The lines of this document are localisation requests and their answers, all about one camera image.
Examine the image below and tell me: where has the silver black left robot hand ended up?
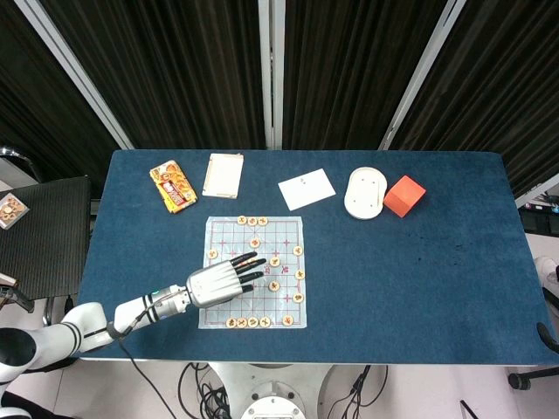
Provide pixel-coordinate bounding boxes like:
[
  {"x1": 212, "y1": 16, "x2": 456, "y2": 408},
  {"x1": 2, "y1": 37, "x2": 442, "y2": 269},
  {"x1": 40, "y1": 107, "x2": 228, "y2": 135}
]
[{"x1": 186, "y1": 251, "x2": 267, "y2": 309}]

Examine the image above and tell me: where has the black floor cable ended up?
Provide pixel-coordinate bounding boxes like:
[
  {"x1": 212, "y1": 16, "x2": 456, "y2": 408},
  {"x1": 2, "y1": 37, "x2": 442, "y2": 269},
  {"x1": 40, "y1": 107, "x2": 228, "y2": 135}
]
[
  {"x1": 178, "y1": 361, "x2": 232, "y2": 419},
  {"x1": 327, "y1": 364, "x2": 390, "y2": 419}
]

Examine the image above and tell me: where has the black pleated curtain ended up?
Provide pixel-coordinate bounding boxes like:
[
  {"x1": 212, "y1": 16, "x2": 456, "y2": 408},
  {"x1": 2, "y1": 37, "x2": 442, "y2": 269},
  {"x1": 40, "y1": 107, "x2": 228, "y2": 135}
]
[
  {"x1": 0, "y1": 0, "x2": 123, "y2": 185},
  {"x1": 38, "y1": 0, "x2": 267, "y2": 150},
  {"x1": 388, "y1": 0, "x2": 559, "y2": 197},
  {"x1": 281, "y1": 0, "x2": 451, "y2": 152}
]

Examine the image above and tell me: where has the cardboard snack box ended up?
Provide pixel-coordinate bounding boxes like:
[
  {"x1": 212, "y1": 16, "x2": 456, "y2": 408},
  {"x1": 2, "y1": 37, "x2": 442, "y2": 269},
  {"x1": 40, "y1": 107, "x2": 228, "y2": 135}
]
[{"x1": 0, "y1": 193, "x2": 30, "y2": 230}]

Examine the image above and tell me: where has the orange yellow snack packet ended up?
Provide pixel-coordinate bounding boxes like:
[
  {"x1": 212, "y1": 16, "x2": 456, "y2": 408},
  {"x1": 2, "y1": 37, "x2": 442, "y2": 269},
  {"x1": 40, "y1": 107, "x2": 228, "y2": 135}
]
[{"x1": 149, "y1": 160, "x2": 200, "y2": 215}]

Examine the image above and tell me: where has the silver metal chair frame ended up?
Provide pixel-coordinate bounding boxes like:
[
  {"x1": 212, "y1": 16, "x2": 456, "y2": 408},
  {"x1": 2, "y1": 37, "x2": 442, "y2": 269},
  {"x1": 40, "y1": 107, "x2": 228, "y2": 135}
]
[{"x1": 0, "y1": 146, "x2": 43, "y2": 184}]

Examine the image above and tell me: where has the white paper sheet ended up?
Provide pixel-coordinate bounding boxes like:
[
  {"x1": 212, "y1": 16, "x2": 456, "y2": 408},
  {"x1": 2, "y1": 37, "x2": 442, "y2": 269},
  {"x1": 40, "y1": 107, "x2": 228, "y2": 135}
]
[{"x1": 278, "y1": 168, "x2": 337, "y2": 212}]

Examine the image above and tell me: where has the orange foam cube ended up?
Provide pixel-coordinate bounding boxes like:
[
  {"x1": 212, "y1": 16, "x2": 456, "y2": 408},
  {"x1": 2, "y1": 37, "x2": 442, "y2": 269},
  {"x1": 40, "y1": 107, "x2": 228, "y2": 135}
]
[{"x1": 383, "y1": 175, "x2": 427, "y2": 218}]

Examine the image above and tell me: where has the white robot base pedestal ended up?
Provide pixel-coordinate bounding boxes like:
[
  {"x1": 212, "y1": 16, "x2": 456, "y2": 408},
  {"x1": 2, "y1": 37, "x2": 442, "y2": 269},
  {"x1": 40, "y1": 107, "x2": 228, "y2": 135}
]
[{"x1": 209, "y1": 361, "x2": 335, "y2": 419}]

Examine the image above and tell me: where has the white oval holder block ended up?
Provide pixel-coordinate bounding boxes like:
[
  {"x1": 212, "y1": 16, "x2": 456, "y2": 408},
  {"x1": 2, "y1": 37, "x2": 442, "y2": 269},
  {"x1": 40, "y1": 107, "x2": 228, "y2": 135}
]
[{"x1": 343, "y1": 166, "x2": 389, "y2": 221}]

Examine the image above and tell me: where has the pale wooden box tray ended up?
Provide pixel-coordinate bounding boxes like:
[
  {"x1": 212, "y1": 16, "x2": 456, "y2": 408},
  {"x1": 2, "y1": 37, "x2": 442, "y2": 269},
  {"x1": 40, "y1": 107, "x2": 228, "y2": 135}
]
[{"x1": 203, "y1": 152, "x2": 245, "y2": 201}]

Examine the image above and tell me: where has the black office chair base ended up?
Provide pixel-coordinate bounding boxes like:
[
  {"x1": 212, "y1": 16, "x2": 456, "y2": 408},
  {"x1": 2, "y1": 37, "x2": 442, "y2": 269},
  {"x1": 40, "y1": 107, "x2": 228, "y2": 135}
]
[{"x1": 507, "y1": 365, "x2": 559, "y2": 391}]

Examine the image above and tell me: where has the black mesh chair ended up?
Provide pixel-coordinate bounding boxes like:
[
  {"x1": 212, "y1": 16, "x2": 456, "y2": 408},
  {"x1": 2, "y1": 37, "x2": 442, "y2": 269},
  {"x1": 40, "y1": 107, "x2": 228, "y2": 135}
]
[{"x1": 0, "y1": 175, "x2": 93, "y2": 302}]

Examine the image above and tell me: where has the black curved armrest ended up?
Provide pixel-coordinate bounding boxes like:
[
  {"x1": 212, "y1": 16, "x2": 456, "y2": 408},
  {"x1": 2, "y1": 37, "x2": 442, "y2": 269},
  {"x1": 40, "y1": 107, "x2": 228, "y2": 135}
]
[{"x1": 535, "y1": 321, "x2": 559, "y2": 350}]

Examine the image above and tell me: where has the blue table cloth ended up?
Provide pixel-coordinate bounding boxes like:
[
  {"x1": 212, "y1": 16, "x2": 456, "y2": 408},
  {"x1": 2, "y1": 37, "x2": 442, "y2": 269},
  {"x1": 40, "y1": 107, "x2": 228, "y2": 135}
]
[{"x1": 76, "y1": 149, "x2": 559, "y2": 366}]

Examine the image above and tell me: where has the white chess board cloth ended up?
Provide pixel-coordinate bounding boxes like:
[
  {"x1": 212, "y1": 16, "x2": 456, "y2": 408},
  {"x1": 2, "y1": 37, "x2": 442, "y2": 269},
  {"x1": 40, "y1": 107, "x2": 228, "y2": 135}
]
[{"x1": 198, "y1": 216, "x2": 307, "y2": 331}]

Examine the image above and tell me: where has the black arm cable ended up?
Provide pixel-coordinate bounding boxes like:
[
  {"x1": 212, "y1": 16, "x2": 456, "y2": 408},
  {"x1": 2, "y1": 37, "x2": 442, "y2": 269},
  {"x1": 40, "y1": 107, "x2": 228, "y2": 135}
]
[{"x1": 107, "y1": 300, "x2": 184, "y2": 419}]

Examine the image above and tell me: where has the white metal frame post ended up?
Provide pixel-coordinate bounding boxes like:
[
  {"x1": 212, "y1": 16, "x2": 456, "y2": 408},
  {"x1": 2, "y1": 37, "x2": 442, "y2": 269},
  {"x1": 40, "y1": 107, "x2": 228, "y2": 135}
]
[
  {"x1": 257, "y1": 0, "x2": 286, "y2": 150},
  {"x1": 12, "y1": 0, "x2": 135, "y2": 150},
  {"x1": 378, "y1": 0, "x2": 484, "y2": 152}
]

